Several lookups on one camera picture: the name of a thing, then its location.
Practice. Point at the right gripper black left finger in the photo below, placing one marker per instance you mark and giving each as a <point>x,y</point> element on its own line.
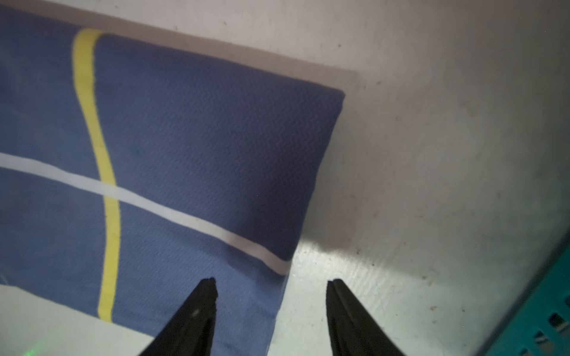
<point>191,330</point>

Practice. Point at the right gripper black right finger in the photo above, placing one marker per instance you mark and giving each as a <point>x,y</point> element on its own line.
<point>352,330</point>

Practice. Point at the navy cloth yellow stripe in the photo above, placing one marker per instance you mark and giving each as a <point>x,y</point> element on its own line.
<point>130,172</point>

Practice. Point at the teal plastic basket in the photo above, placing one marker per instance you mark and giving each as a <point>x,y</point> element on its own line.
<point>538,322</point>

